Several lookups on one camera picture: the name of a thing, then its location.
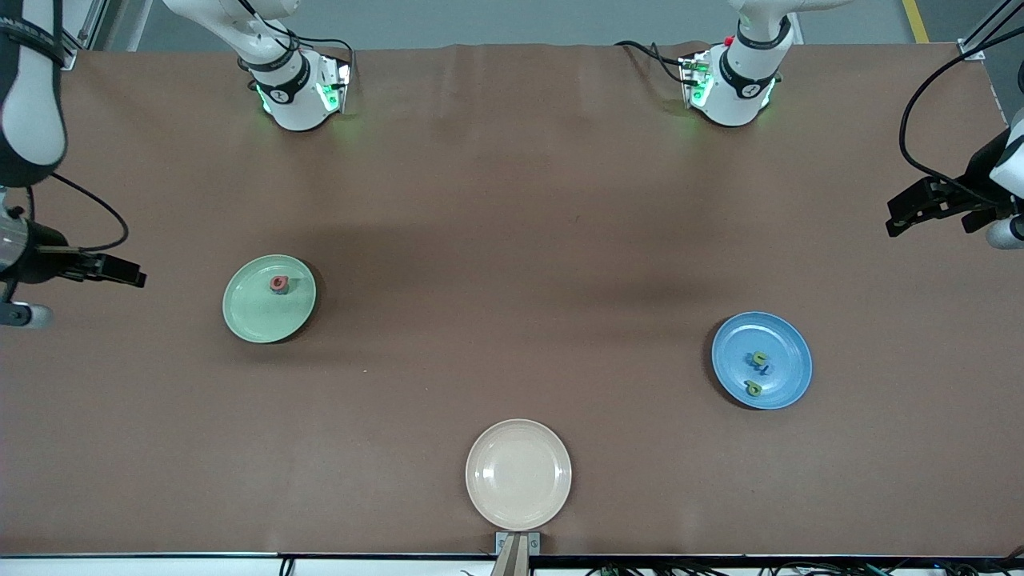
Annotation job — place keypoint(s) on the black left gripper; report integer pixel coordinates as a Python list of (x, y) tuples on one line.
[(978, 172)]

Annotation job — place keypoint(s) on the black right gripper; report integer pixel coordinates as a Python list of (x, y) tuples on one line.
[(40, 254)]

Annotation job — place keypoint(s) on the red foam letter Q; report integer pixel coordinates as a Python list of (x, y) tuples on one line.
[(273, 283)]

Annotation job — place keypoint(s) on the green foam letter u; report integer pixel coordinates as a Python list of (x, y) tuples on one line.
[(759, 360)]

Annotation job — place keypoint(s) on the green foam letter q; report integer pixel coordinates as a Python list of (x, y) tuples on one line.
[(755, 392)]

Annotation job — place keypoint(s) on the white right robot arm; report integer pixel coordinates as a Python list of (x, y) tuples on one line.
[(32, 96)]

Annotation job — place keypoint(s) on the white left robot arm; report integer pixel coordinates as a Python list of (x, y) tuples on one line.
[(740, 88)]

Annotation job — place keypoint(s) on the light green plate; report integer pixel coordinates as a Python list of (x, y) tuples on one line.
[(256, 316)]

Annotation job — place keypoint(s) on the brown table cover sheet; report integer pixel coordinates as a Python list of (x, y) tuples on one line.
[(160, 440)]

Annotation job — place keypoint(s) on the blue plate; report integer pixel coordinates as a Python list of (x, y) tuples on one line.
[(788, 352)]

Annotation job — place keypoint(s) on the beige plate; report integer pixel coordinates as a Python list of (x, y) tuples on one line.
[(518, 474)]

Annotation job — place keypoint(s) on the aluminium frame profile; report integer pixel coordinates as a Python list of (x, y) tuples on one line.
[(980, 36), (90, 20)]

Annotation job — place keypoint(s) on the grey metal bracket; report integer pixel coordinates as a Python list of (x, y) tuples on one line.
[(502, 544)]

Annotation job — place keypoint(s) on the tan camera mount beam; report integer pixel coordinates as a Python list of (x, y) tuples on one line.
[(512, 560)]

